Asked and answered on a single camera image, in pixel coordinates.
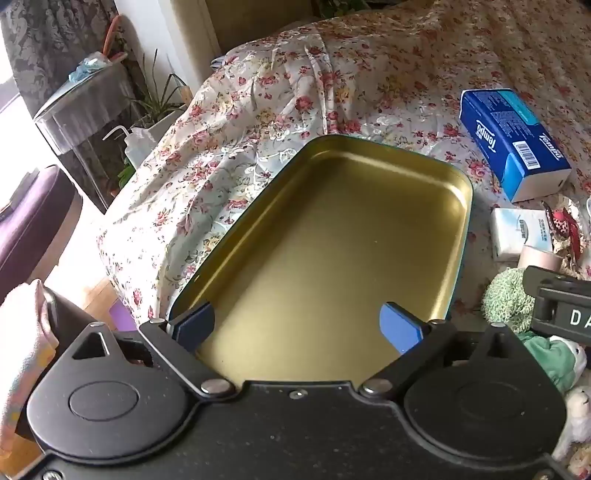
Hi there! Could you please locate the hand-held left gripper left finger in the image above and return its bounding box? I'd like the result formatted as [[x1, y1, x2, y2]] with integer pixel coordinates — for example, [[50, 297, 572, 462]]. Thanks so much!
[[58, 302, 237, 400]]

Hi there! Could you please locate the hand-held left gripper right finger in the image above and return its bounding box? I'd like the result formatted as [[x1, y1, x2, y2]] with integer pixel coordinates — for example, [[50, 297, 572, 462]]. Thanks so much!
[[359, 302, 539, 400]]

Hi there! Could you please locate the green fuzzy ball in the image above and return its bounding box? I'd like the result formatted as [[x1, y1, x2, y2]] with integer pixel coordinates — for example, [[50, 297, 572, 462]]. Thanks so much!
[[481, 268, 536, 334]]

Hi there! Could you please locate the teal tin tray gold inside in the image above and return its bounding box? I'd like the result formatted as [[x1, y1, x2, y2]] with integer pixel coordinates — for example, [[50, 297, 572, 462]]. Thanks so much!
[[167, 135, 474, 386]]

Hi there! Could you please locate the mint green cloth toy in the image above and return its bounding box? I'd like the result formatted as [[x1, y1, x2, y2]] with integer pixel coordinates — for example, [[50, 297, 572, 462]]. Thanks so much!
[[517, 330, 588, 394]]

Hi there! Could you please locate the crinkled foil wrapper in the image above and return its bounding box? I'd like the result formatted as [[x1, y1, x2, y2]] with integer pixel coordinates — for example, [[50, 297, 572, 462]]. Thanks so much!
[[551, 194, 591, 280]]

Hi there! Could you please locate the pink tape roll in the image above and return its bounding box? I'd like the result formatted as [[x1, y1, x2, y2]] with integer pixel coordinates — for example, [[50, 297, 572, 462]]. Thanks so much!
[[517, 246, 564, 274]]

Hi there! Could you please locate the red spotted trinket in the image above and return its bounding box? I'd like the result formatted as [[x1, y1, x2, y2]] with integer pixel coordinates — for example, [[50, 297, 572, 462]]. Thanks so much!
[[542, 203, 583, 257]]

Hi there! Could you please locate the white tissue pack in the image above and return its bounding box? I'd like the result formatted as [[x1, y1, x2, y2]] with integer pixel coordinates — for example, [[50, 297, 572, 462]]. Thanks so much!
[[489, 208, 560, 262]]

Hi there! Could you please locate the white plush toy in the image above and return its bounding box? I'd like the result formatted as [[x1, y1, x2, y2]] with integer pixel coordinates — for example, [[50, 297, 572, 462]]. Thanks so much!
[[551, 385, 591, 477]]

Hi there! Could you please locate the pink towel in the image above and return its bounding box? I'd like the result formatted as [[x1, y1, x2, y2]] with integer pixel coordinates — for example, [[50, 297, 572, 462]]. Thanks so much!
[[0, 279, 60, 445]]

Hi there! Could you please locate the blue tissue pack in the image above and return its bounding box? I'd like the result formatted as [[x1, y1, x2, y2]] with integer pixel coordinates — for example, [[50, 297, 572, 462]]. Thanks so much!
[[458, 89, 573, 204]]

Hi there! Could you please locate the white squeeze bottle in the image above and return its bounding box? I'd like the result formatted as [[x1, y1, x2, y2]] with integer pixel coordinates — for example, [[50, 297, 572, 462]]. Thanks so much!
[[102, 124, 158, 169]]

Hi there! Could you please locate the purple stool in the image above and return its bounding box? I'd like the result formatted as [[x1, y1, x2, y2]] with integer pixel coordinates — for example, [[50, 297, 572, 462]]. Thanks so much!
[[0, 165, 85, 302]]

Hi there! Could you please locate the white planter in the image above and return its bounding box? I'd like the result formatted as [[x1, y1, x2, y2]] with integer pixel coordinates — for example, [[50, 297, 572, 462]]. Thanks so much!
[[131, 104, 188, 142]]

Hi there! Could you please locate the green potted plant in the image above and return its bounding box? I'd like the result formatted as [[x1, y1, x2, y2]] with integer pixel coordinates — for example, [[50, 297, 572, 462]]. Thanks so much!
[[122, 48, 193, 126]]

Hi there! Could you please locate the glass side table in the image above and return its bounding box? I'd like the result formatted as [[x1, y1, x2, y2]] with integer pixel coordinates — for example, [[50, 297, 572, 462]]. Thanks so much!
[[32, 60, 140, 214]]

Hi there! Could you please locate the floral bedsheet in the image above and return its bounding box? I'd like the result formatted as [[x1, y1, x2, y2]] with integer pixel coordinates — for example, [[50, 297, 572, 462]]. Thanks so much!
[[95, 0, 591, 326]]

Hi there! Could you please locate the blue plastic bag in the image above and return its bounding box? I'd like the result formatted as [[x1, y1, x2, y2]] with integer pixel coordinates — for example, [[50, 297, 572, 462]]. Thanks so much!
[[69, 52, 122, 85]]

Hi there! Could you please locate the beige wooden headboard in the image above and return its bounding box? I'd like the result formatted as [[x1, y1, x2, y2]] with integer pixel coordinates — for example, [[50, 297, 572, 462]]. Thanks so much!
[[196, 0, 320, 57]]

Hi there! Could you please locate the grey patterned curtain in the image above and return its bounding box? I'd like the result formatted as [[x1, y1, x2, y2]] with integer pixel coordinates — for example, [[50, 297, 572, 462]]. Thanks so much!
[[0, 0, 145, 117]]

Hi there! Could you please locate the orange handled tool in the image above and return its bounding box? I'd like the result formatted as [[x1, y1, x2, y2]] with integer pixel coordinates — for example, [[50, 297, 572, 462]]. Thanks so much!
[[102, 15, 129, 63]]

